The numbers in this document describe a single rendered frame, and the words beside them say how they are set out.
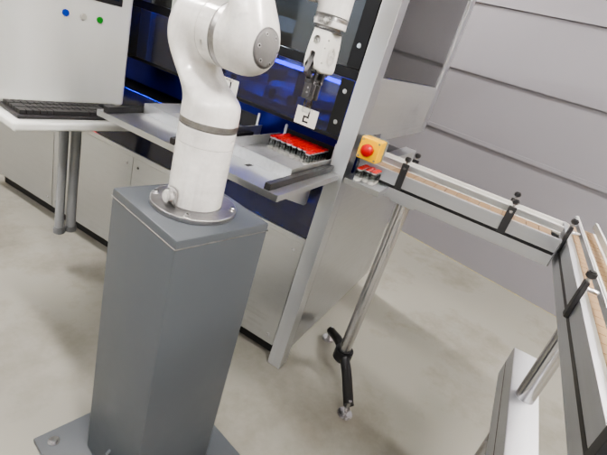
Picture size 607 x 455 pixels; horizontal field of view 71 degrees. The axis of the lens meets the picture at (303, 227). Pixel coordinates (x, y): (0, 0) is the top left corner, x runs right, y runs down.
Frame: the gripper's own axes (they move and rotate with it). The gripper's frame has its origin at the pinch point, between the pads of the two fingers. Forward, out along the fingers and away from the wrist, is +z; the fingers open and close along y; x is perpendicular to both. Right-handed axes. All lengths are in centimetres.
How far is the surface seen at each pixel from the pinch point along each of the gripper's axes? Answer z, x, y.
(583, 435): 26, -77, -44
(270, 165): 23.9, 6.8, 1.4
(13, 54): 19, 97, -20
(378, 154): 14.1, -15.7, 26.8
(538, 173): 24, -71, 230
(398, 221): 37, -27, 42
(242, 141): 23.6, 25.3, 11.9
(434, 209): 26, -37, 38
